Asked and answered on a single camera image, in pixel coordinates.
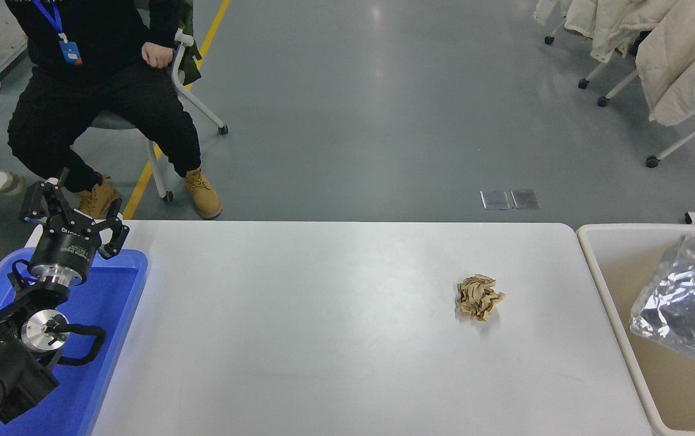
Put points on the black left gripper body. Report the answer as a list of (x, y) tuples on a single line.
[(65, 248)]

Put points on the tan paper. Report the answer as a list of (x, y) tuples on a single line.
[(477, 297)]

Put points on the silver foil tray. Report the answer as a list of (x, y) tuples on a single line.
[(686, 303)]

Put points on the person's left hand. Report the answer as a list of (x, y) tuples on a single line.
[(158, 56)]

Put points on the person's tan right boot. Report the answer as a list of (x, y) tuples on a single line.
[(97, 197)]

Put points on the person's tan boot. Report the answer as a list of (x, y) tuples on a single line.
[(202, 192), (97, 197)]

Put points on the blue plastic tray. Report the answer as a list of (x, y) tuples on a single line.
[(111, 315)]

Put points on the person's tan left boot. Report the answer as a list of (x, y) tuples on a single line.
[(202, 192)]

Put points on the person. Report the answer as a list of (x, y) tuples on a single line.
[(99, 36)]

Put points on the dark green jacket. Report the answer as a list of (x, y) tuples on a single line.
[(188, 60)]

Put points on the silver floor plate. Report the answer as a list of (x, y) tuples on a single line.
[(495, 199), (525, 198)]

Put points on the large pale plastic bin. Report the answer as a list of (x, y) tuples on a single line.
[(614, 272)]

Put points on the large cream puffer coat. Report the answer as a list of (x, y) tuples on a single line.
[(686, 60)]

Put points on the grey chair with white frame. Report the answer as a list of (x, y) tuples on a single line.
[(111, 119)]

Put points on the white chair frame with casters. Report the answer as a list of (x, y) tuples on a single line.
[(583, 83), (652, 161)]

